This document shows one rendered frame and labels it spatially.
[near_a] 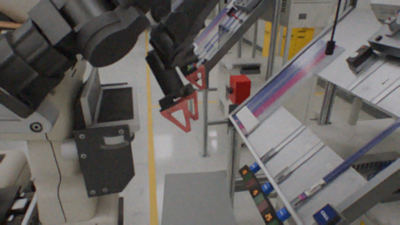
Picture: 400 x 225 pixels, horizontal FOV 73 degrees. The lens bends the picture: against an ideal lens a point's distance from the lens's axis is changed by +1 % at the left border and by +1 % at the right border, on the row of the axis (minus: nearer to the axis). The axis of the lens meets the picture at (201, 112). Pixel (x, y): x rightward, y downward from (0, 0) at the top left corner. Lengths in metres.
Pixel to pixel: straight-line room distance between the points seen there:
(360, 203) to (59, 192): 0.69
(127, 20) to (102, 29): 0.03
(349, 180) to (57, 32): 0.72
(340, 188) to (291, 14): 1.52
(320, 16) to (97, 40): 2.00
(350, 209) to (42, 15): 0.73
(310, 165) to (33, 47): 0.76
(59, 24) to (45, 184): 0.39
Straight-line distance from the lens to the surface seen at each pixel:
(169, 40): 0.60
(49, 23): 0.39
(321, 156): 0.89
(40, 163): 0.67
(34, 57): 0.38
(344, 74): 1.09
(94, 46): 0.36
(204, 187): 1.05
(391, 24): 1.03
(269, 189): 0.91
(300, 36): 4.19
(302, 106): 2.41
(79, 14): 0.38
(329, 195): 0.82
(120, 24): 0.37
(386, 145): 1.50
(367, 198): 0.79
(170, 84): 0.65
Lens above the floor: 1.29
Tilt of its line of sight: 26 degrees down
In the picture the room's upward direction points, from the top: straight up
